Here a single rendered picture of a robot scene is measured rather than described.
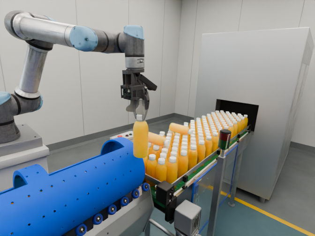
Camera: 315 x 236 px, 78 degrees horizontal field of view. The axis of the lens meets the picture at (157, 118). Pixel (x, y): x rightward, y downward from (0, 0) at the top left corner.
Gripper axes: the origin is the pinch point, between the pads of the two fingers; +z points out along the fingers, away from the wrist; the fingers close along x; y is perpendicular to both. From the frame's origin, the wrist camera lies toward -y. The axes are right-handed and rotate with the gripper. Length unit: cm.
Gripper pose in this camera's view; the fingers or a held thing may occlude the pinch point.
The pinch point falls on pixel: (140, 116)
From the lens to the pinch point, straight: 83.5
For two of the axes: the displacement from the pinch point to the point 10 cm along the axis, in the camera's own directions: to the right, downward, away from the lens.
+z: 0.0, 9.5, 3.0
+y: -6.9, 2.2, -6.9
